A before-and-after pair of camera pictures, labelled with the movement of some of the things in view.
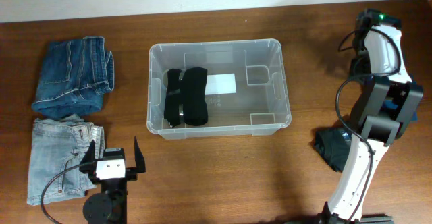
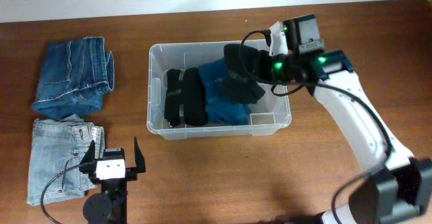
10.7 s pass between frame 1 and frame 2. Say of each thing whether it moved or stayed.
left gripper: stayed
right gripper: moved
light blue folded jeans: stayed
